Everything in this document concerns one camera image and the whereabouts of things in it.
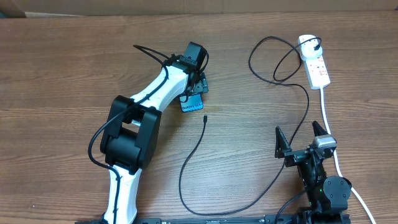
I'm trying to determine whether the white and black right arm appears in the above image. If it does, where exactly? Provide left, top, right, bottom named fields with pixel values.
left=274, top=121, right=352, bottom=224

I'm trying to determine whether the white power strip cord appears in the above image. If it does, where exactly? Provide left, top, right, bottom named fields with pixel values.
left=319, top=86, right=377, bottom=224

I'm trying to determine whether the white charger plug adapter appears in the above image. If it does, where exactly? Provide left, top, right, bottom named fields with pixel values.
left=297, top=34, right=323, bottom=61

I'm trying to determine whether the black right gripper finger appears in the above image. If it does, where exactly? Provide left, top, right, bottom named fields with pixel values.
left=312, top=121, right=328, bottom=136
left=274, top=126, right=292, bottom=158

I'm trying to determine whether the white power strip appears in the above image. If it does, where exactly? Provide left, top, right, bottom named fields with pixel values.
left=304, top=56, right=331, bottom=90

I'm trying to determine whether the black USB charging cable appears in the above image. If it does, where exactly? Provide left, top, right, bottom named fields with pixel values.
left=178, top=35, right=323, bottom=217

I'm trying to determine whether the Samsung Galaxy smartphone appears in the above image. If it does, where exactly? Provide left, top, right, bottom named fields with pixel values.
left=180, top=94, right=203, bottom=113

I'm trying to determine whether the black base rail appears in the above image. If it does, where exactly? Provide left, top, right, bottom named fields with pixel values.
left=74, top=213, right=351, bottom=224

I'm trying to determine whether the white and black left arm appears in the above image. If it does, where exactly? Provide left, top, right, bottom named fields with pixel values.
left=99, top=42, right=208, bottom=223

